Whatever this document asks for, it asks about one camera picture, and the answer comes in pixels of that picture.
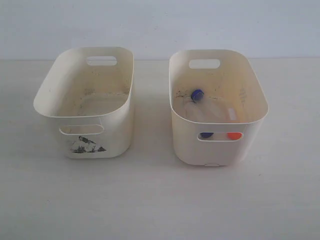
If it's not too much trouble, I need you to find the clear bottle orange cap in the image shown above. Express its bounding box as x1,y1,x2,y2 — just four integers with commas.
227,108,243,141

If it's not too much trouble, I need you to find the cream plastic bin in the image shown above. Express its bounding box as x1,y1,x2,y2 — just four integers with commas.
169,49,269,167
33,47,134,159

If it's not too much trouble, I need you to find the clear bottle blue cap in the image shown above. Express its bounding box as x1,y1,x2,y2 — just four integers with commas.
184,89,227,122

